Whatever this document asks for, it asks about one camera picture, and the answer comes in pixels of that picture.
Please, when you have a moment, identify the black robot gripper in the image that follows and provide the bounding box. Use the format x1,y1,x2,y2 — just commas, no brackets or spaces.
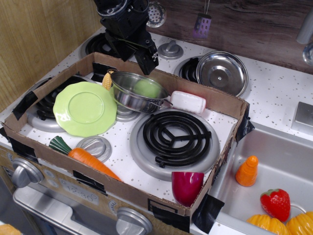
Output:
100,4,159,75

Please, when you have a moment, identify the light green toy broccoli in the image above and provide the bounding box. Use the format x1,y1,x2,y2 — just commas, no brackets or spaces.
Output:
134,80,161,98

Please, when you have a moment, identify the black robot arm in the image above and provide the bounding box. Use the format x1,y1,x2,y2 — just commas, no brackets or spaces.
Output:
94,0,159,75

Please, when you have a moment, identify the stainless steel pot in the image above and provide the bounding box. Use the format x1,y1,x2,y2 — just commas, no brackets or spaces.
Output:
110,71,173,113

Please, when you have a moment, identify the steel pot lid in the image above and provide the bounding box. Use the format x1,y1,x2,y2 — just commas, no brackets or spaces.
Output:
196,50,248,97

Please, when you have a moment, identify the back grey stove knob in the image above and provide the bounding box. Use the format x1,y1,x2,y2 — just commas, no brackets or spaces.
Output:
157,40,183,60

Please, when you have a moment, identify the grey stove knob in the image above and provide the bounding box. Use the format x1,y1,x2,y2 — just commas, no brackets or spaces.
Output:
115,105,141,122
76,136,112,163
157,40,183,60

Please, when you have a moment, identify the back left black burner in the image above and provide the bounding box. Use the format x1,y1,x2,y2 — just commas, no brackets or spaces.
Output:
78,32,137,62

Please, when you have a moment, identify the black burner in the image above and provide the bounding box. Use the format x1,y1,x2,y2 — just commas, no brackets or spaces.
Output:
78,32,137,62
174,56,201,83
26,75,95,133
130,109,220,181

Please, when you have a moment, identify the yellow toy corn cob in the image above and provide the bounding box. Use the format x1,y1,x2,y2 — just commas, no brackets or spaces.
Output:
102,70,114,91

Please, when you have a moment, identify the hanging metal strainer ladle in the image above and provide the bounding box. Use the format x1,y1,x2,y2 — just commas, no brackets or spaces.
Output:
147,1,167,28

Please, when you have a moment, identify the back right black burner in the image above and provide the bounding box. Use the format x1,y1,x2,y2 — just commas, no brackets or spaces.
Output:
174,56,201,83

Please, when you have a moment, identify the middle grey stove knob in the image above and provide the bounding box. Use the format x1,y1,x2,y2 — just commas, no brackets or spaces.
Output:
115,105,141,122

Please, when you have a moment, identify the hanging purple spatula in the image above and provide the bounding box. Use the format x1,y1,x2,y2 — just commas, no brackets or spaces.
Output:
192,0,212,39

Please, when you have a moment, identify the light green plate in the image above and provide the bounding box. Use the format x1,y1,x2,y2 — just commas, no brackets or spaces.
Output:
53,82,117,137

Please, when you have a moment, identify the front right black burner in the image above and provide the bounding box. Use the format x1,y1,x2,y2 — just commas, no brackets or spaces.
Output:
130,109,220,181

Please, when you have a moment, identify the front grey stove knob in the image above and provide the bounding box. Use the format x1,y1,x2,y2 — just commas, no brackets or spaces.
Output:
76,136,112,163

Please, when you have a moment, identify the front left black burner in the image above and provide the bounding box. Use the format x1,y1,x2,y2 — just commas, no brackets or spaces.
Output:
26,75,95,133

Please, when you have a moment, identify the dark red cup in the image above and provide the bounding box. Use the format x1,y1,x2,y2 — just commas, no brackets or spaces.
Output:
172,171,204,207

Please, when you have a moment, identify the small orange toy carrot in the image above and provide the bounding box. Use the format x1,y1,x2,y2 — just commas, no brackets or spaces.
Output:
235,155,259,187

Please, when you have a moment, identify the left oven control knob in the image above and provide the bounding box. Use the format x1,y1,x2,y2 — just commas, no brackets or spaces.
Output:
12,158,44,188

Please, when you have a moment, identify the oven control knob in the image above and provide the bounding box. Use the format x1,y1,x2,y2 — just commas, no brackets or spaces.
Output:
12,158,44,188
116,207,153,235

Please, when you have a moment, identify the right oven control knob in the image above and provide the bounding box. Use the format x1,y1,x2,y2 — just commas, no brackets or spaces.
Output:
116,207,153,235

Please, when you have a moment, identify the silver faucet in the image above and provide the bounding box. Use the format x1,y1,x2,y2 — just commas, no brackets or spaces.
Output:
296,8,313,67

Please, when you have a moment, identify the red toy strawberry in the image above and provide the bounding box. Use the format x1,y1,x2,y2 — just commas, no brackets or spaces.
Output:
260,188,291,222

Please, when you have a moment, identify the left orange toy pumpkin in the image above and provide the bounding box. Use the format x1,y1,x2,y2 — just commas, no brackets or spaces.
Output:
246,214,290,235

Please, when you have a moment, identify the orange toy pumpkin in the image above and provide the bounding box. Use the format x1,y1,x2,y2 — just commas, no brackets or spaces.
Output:
286,211,313,235
246,214,290,235

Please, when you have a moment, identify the orange object bottom left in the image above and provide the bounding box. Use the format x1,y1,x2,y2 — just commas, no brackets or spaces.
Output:
0,224,21,235

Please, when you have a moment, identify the right orange toy pumpkin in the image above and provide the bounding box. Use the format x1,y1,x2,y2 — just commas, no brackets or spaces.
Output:
286,211,313,235

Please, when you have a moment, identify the silver oven door handle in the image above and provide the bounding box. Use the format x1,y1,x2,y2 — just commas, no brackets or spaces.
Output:
13,186,117,235

